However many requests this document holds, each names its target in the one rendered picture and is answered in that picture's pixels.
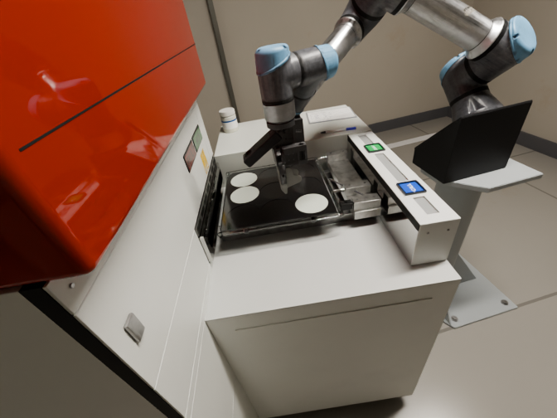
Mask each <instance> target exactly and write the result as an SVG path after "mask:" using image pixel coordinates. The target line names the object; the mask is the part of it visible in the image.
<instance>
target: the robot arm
mask: <svg viewBox="0 0 557 418"><path fill-rule="evenodd" d="M387 12H388V13H390V14H392V15H393V16H396V15H398V14H401V13H403V14H405V15H406V16H408V17H410V18H412V19H414V20H415V21H416V22H419V23H420V24H422V25H424V26H425V27H427V28H429V29H430V30H432V31H434V32H436V33H438V34H439V35H440V36H443V37H444V38H446V39H448V40H449V41H451V42H452V43H454V44H456V45H457V46H460V47H461V48H462V49H464V50H466V51H465V52H463V53H461V54H459V55H458V56H456V57H454V58H453V59H452V60H450V61H449V62H448V63H447V64H446V65H445V66H444V67H443V69H442V70H441V71H440V74H439V78H440V81H441V86H442V87H443V90H444V93H445V95H446V97H447V99H448V103H449V105H450V108H451V110H452V121H455V120H456V119H458V118H460V117H462V116H465V115H469V114H475V113H479V112H482V111H486V110H489V109H496V108H500V107H503V106H504V105H503V104H502V103H501V102H500V101H499V100H498V99H497V98H496V97H495V96H494V95H493V94H492V93H491V91H490V90H489V88H488V85H487V83H489V82H490V81H492V80H494V79H495V78H497V77H498V76H499V75H501V74H503V73H504V72H506V71H507V70H509V69H510V68H512V67H513V66H515V65H517V64H519V63H521V62H522V61H523V60H524V59H525V58H526V57H528V56H530V55H531V54H532V53H533V52H534V50H535V48H536V36H535V32H534V30H533V28H532V26H531V24H530V23H529V22H528V21H527V20H526V19H525V18H524V17H522V16H515V17H513V18H512V19H511V20H510V21H507V20H506V19H504V18H503V17H496V18H493V19H492V20H491V19H490V18H488V17H486V16H484V15H483V14H481V13H480V12H478V11H477V10H475V9H474V8H472V7H470V6H468V5H467V4H466V3H465V2H462V1H461V0H349V2H348V4H347V5H346V8H345V10H344V12H343V14H342V15H341V17H340V19H339V20H338V21H337V23H336V25H335V26H334V31H333V32H332V34H331V35H330V36H329V37H328V38H327V39H326V40H325V41H324V42H323V43H322V44H321V45H320V46H317V45H315V46H312V47H309V48H305V49H302V50H298V51H292V52H291V51H290V50H289V48H288V45H287V44H285V43H279V44H273V45H267V46H262V47H260V48H258V49H257V50H256V52H255V54H254V56H255V65H256V75H257V76H258V80H259V89H260V94H261V99H262V104H263V109H264V118H265V120H266V124H267V128H268V129H270V131H268V132H267V133H266V134H265V135H264V136H263V137H262V138H261V139H260V140H259V141H258V142H257V143H255V144H254V145H253V146H252V147H251V148H250V149H249V150H248V151H246V152H245V153H244V155H243V159H244V164H246V165H247V166H248V167H249V168H251V167H252V166H253V165H254V164H255V163H256V162H257V161H259V160H260V159H261V158H262V157H263V156H264V155H265V154H266V153H267V152H268V151H269V150H270V149H272V151H273V156H274V161H275V164H276V168H277V173H278V179H279V184H280V187H281V190H282V191H283V192H284V193H285V194H287V193H288V188H289V187H291V186H292V185H294V184H297V183H299V182H301V180H302V177H301V176H300V175H298V170H297V169H294V168H291V167H290V165H298V164H299V165H301V164H305V163H308V154H307V145H306V144H305V141H304V131H303V118H301V116H300V114H301V113H302V112H303V111H304V108H305V107H306V105H307V104H308V102H309V101H310V100H311V98H312V97H313V96H314V95H315V94H316V92H317V91H318V90H319V88H320V87H321V86H322V84H323V83H324V82H325V81H326V80H328V79H330V78H332V77H333V76H334V75H335V74H336V73H337V69H338V65H339V63H340V62H341V61H342V59H343V58H344V57H345V56H346V54H347V53H348V51H349V50H350V49H352V48H355V47H356V46H358V45H359V43H360V42H361V41H362V40H363V39H364V38H365V36H366V35H367V34H368V33H369V32H370V31H371V30H372V29H373V28H374V27H375V26H376V25H377V24H378V23H379V21H380V20H381V19H382V17H383V16H384V15H385V14H386V13H387ZM305 153H306V155H305Z"/></svg>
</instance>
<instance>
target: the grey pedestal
mask: <svg viewBox="0 0 557 418"><path fill-rule="evenodd" d="M420 172H421V173H422V174H424V175H425V176H427V177H429V178H430V179H432V180H433V181H434V182H436V185H435V189H434V192H435V193H436V194H437V195H438V196H439V197H440V198H441V199H442V200H443V201H444V202H445V203H446V204H447V205H448V206H449V207H451V208H452V209H453V210H454V211H455V212H456V213H457V214H458V215H459V216H460V217H461V221H460V222H459V225H458V229H457V232H456V235H455V237H454V240H453V243H452V246H451V249H450V251H449V254H448V258H447V261H448V262H449V264H450V265H451V266H452V267H453V268H454V269H455V270H456V272H457V273H458V274H459V276H460V277H461V278H462V279H461V281H460V284H459V286H458V289H457V291H456V294H455V295H454V297H453V301H452V303H451V305H450V307H449V309H448V312H447V315H446V317H445V319H444V321H443V322H444V323H445V324H447V325H448V326H449V327H451V328H453V329H456V328H461V327H463V326H466V325H469V324H471V323H475V322H478V321H481V320H483V319H486V318H490V317H493V316H496V315H498V314H503V313H506V312H509V311H512V310H514V309H517V308H518V307H517V306H516V305H515V304H514V303H513V302H512V301H511V300H509V299H508V298H507V297H506V296H505V295H504V294H503V293H502V292H501V291H500V290H499V289H498V288H497V287H496V286H495V285H494V284H492V283H491V282H490V281H489V280H488V279H487V278H486V277H484V276H483V275H482V274H481V273H480V272H479V271H478V270H477V269H475V268H474V267H473V266H472V265H471V264H470V263H469V262H468V261H466V260H465V259H464V258H463V257H462V256H461V255H460V254H459V251H460V249H461V246H462V244H463V241H464V238H465V235H466V234H467V229H468V227H469V225H470V222H471V220H472V217H473V214H474V212H475V210H476V207H477V204H478V201H479V199H480V196H481V194H482V192H486V193H489V192H494V191H497V190H500V189H503V188H507V187H512V186H515V185H518V184H522V183H525V182H530V181H533V180H536V179H540V178H542V176H543V173H541V172H539V171H536V170H535V169H533V168H529V167H527V166H526V165H524V164H522V163H518V162H517V161H515V160H512V159H510V158H509V160H508V162H507V165H506V167H505V168H502V169H498V170H495V171H492V172H489V173H483V174H479V175H476V176H473V177H467V178H464V179H461V180H457V181H454V182H449V183H445V184H443V183H441V182H440V181H439V180H437V179H436V178H434V177H432V176H431V175H429V174H428V173H426V172H425V171H424V170H422V169H420Z"/></svg>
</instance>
